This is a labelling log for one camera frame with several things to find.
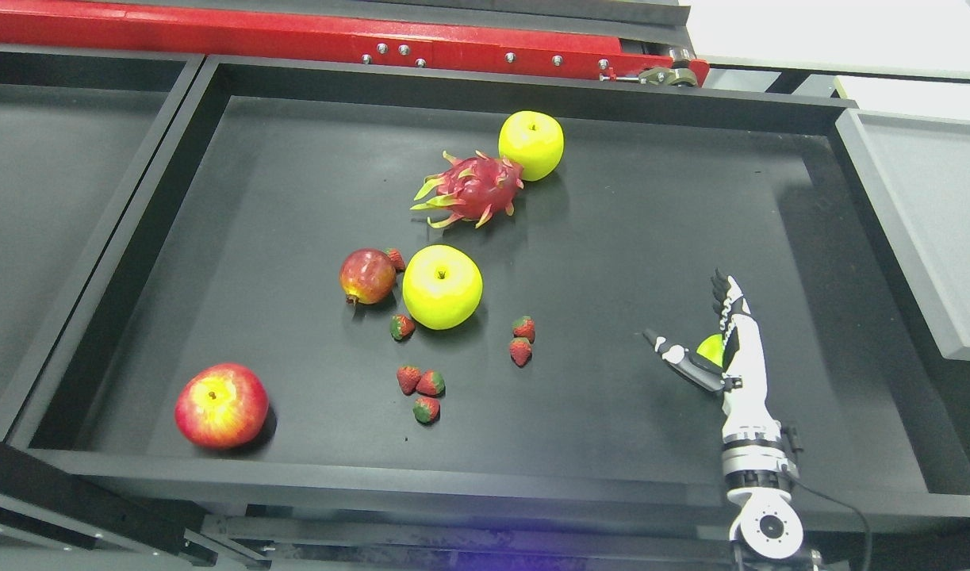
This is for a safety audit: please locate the green apple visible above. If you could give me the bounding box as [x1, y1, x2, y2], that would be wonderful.
[697, 333, 724, 368]

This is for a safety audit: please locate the strawberry bottom right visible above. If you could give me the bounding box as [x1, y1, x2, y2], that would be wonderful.
[415, 370, 446, 397]

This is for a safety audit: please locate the strawberry beside pomegranate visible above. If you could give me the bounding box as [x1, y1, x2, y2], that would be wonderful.
[383, 248, 406, 274]

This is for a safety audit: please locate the pink dragon fruit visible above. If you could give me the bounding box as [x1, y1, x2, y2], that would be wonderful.
[411, 151, 524, 230]

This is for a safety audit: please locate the strawberry right lower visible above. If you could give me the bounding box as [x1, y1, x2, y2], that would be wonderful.
[508, 336, 533, 368]

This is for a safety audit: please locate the strawberry below yellow apple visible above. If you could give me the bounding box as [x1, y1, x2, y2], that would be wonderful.
[389, 314, 416, 343]

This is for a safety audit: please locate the strawberry bottom left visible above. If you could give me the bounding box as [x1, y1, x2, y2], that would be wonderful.
[395, 365, 422, 395]

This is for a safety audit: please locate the strawberry right upper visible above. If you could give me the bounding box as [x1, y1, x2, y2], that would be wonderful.
[512, 315, 536, 343]

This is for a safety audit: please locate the red apple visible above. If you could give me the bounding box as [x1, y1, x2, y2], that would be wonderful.
[174, 362, 270, 450]

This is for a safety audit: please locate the black shelf tray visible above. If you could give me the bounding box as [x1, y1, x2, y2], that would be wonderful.
[9, 57, 970, 532]
[0, 44, 203, 439]

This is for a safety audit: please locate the dark red pomegranate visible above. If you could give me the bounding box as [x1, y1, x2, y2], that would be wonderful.
[337, 248, 397, 306]

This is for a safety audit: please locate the strawberry bottom lowest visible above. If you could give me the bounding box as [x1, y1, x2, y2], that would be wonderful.
[412, 397, 441, 425]

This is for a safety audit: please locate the yellow apple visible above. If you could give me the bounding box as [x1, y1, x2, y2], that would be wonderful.
[401, 243, 482, 330]
[498, 109, 565, 182]

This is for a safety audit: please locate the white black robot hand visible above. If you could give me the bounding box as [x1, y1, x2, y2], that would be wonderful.
[643, 271, 781, 443]

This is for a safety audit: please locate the yellow apple rear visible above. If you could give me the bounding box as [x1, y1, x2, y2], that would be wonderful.
[498, 109, 565, 182]

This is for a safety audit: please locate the grey tray right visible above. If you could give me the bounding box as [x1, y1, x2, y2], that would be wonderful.
[836, 109, 970, 361]

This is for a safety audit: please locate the black shelf tray left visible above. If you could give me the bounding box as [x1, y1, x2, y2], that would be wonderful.
[0, 44, 203, 439]

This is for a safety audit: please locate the black metal shelf frame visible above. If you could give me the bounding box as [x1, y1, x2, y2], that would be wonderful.
[0, 432, 970, 571]

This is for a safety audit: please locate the red metal beam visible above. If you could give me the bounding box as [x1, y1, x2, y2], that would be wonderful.
[0, 1, 711, 86]

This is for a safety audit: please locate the yellow apple centre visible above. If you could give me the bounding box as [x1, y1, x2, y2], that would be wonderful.
[401, 243, 482, 330]

